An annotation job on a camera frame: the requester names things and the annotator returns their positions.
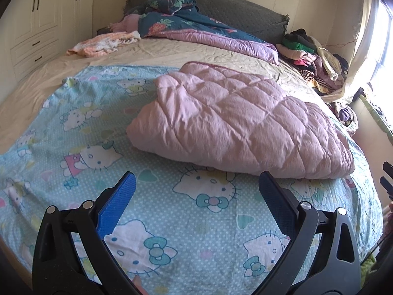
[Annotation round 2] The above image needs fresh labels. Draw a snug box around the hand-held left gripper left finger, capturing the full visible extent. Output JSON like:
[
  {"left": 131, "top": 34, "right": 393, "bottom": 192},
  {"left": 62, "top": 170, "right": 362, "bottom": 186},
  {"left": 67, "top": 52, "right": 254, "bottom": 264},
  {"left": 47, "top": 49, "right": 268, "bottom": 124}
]
[{"left": 32, "top": 171, "right": 145, "bottom": 295}]

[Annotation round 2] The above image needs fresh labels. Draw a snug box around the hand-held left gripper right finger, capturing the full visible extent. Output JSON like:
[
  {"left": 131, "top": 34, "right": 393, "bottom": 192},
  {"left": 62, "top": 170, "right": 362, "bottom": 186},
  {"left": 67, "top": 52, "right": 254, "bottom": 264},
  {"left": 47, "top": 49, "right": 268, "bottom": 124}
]
[{"left": 252, "top": 170, "right": 362, "bottom": 295}]

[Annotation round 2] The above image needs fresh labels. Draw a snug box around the pink quilted duvet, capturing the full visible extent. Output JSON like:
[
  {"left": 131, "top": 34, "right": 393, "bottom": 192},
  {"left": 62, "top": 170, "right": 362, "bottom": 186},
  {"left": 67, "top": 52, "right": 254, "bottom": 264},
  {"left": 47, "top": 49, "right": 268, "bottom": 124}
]
[{"left": 126, "top": 61, "right": 356, "bottom": 180}]

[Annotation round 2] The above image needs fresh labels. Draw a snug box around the beige bag with clothes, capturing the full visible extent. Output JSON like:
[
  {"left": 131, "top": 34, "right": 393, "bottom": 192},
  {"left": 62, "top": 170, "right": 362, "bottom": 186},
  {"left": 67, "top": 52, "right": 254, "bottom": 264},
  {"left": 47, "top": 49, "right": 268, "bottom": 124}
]
[{"left": 333, "top": 101, "right": 359, "bottom": 135}]

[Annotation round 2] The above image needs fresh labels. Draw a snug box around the pile of mixed clothes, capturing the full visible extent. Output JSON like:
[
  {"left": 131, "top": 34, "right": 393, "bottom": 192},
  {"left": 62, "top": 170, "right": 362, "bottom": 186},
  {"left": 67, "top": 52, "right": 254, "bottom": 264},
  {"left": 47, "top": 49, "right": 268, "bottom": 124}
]
[{"left": 275, "top": 28, "right": 351, "bottom": 94}]

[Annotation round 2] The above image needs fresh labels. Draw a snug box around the green patterned cloth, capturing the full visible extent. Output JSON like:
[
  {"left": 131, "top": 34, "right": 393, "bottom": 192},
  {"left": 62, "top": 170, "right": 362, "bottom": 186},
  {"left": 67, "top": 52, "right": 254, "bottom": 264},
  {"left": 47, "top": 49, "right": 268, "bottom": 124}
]
[{"left": 359, "top": 93, "right": 393, "bottom": 136}]

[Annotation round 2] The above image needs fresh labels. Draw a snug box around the cartoon cat print bed sheet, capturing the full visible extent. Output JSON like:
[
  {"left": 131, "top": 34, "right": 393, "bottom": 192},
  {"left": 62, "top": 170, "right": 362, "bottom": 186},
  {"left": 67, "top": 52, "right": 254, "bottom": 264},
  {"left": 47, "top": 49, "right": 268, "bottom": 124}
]
[{"left": 0, "top": 64, "right": 384, "bottom": 295}]

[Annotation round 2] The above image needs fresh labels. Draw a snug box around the cream curtain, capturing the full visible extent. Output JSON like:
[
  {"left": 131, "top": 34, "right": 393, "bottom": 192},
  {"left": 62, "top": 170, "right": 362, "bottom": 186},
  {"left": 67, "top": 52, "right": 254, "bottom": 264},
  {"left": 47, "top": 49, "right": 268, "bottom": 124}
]
[{"left": 322, "top": 0, "right": 385, "bottom": 104}]

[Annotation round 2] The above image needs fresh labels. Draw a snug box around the window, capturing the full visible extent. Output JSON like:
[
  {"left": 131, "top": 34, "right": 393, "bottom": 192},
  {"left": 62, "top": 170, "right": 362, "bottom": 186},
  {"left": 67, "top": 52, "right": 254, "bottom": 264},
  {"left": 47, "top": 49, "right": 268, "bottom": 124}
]
[{"left": 368, "top": 0, "right": 393, "bottom": 79}]

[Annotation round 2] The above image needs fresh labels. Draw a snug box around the beige bed sheet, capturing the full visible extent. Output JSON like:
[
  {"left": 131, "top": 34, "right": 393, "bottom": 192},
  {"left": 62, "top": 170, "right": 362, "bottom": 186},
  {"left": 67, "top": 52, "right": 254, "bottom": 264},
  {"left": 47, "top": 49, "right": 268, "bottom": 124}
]
[{"left": 0, "top": 36, "right": 338, "bottom": 158}]

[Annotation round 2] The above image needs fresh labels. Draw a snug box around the orange and white cloth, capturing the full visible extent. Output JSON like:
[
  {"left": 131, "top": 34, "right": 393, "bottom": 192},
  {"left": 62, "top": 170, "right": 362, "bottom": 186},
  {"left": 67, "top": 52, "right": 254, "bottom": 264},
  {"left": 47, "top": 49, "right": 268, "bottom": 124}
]
[{"left": 66, "top": 31, "right": 142, "bottom": 58}]

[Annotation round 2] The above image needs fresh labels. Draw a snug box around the pink garment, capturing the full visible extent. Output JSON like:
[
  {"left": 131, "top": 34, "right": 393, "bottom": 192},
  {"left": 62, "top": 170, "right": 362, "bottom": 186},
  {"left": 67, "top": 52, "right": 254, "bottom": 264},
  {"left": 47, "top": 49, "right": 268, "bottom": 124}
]
[{"left": 110, "top": 13, "right": 143, "bottom": 34}]

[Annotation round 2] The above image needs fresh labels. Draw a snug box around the grey padded headboard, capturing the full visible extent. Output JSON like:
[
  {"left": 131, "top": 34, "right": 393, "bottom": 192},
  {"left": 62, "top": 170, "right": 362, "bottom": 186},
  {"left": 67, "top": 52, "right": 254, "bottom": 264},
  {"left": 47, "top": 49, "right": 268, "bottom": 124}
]
[{"left": 123, "top": 0, "right": 291, "bottom": 42}]

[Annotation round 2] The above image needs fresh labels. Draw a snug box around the dark blue floral duvet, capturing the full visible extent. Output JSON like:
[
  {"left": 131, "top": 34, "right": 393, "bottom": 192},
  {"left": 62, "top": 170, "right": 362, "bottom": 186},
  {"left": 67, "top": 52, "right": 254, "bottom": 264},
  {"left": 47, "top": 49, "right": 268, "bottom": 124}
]
[{"left": 138, "top": 0, "right": 280, "bottom": 66}]

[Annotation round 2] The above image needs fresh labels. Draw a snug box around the white wardrobe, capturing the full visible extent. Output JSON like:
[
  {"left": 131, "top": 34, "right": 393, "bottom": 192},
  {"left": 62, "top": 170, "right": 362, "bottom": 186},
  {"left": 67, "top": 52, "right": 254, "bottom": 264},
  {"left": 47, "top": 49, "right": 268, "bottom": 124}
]
[{"left": 9, "top": 0, "right": 99, "bottom": 81}]

